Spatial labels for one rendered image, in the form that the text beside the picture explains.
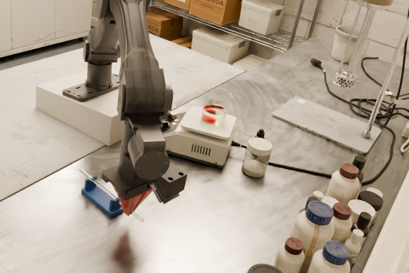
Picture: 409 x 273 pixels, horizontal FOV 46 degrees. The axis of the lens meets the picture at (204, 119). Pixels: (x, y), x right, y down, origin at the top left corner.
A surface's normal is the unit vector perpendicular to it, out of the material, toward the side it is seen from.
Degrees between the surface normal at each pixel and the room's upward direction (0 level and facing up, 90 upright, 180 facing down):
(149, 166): 91
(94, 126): 90
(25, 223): 0
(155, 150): 91
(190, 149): 90
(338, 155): 0
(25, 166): 0
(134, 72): 33
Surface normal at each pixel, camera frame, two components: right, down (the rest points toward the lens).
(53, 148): 0.18, -0.87
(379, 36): -0.52, 0.32
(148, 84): 0.30, -0.47
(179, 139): -0.22, 0.42
